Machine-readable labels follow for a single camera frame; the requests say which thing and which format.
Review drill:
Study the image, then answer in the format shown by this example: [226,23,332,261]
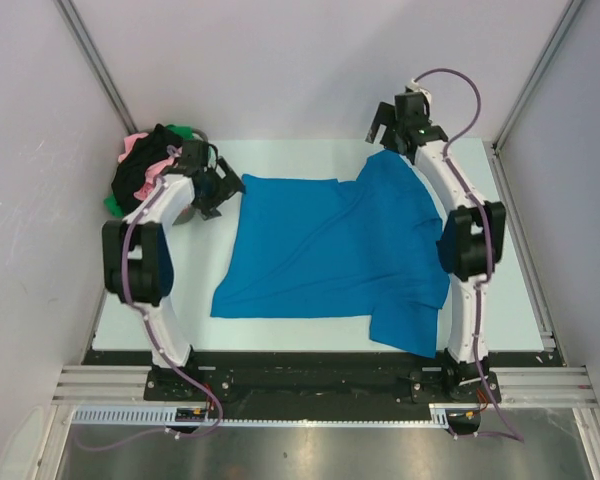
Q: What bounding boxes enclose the grey laundry basket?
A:
[175,126,209,225]

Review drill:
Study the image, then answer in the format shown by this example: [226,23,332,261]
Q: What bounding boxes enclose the blue t shirt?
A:
[211,150,450,358]

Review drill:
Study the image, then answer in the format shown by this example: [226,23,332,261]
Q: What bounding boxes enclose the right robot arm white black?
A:
[366,86,506,401]

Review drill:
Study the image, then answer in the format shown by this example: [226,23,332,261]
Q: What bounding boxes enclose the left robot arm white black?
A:
[101,138,246,400]

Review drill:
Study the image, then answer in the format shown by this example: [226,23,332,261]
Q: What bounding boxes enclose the pink t shirt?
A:
[112,125,183,203]

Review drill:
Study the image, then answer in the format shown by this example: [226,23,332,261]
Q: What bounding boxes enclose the black t shirt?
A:
[110,124,186,217]

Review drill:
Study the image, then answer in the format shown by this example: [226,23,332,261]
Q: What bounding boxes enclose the green t shirt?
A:
[103,123,196,219]

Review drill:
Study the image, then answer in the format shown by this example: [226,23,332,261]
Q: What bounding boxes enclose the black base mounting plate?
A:
[83,350,563,420]

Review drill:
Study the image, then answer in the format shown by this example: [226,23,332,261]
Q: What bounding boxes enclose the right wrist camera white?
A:
[405,79,432,104]

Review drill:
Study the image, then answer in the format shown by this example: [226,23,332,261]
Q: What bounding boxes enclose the white slotted cable duct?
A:
[72,406,449,429]

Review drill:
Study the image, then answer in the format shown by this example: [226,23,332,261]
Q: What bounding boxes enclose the aluminium frame rail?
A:
[52,366,598,408]

